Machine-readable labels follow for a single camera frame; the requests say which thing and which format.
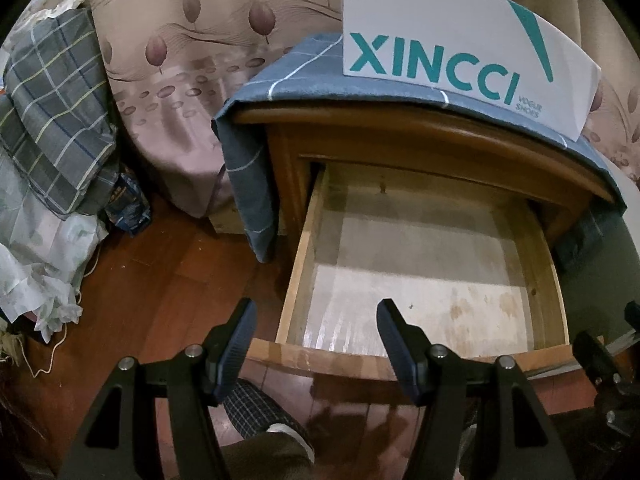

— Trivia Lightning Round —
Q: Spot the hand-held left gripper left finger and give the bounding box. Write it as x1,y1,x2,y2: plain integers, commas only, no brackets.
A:
60,297,259,480

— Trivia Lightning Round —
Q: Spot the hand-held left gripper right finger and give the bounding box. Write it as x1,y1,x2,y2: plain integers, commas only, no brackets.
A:
376,298,563,480

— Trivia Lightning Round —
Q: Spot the wooden drawer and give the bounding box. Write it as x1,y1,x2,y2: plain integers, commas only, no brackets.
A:
245,162,577,382

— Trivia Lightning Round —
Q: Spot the white shoe box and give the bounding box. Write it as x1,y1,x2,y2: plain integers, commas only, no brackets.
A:
341,0,602,147

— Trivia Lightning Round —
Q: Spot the plaid slipper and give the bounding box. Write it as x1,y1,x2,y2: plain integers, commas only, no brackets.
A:
222,379,312,456

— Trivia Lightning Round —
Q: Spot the person's leg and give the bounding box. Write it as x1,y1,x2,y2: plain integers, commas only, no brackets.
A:
219,422,317,480

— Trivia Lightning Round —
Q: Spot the blue packet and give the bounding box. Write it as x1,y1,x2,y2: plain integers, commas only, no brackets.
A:
104,172,154,239

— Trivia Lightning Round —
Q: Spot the white crumpled sheet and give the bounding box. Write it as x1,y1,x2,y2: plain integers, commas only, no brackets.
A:
0,0,112,346

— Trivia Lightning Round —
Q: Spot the wooden nightstand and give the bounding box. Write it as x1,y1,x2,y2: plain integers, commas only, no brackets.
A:
231,104,617,271

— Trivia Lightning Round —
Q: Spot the blue checked cloth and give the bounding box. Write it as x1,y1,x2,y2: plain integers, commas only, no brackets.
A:
211,32,629,272

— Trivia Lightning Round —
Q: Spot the leaf print curtain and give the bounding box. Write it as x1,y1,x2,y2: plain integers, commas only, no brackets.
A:
82,0,640,221

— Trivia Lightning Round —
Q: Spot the grey plaid bedding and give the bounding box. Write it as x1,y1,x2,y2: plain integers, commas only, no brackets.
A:
0,7,122,221

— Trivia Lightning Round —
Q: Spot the white cord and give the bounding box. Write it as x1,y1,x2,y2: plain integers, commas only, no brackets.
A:
9,245,102,380

